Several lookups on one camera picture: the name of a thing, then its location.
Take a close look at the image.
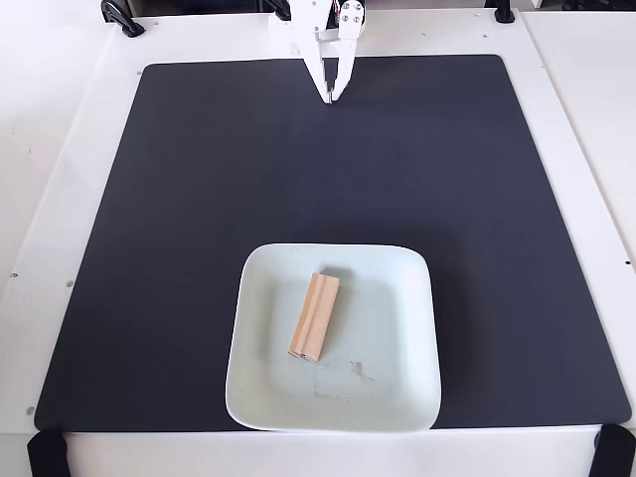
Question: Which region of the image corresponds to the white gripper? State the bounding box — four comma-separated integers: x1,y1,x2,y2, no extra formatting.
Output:
289,0,370,105

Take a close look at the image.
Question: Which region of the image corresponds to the wooden block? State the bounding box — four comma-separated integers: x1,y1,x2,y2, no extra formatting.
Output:
287,271,341,362

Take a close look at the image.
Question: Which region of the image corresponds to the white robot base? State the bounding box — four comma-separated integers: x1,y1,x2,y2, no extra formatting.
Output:
267,14,305,57

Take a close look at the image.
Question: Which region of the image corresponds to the white square plate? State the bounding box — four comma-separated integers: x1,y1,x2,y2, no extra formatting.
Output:
225,242,442,433

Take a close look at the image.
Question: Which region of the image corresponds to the black table clamp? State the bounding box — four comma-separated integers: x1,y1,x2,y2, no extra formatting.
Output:
489,0,518,24
593,424,636,477
265,0,294,21
100,0,146,39
27,427,69,477

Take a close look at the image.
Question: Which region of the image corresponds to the black mat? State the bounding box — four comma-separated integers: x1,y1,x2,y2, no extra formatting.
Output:
33,54,632,432

